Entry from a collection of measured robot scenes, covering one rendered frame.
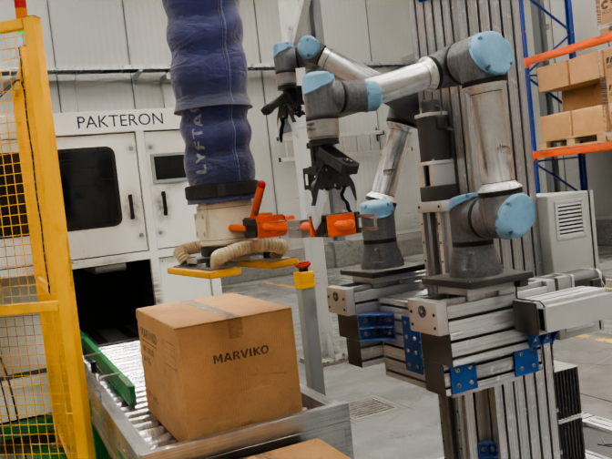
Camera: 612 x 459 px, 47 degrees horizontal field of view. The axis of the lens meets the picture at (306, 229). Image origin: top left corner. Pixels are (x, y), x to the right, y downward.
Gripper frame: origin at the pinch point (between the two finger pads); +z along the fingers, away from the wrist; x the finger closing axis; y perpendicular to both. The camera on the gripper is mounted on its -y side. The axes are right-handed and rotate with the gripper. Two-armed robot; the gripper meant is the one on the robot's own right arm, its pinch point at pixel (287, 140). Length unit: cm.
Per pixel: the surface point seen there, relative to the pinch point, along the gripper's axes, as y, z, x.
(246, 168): -33, 11, -40
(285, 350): -19, 71, -21
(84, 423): -77, 99, 49
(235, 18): -31, -33, -40
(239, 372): -36, 75, -21
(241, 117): -32, -5, -38
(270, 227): -38, 28, -64
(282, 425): -26, 93, -28
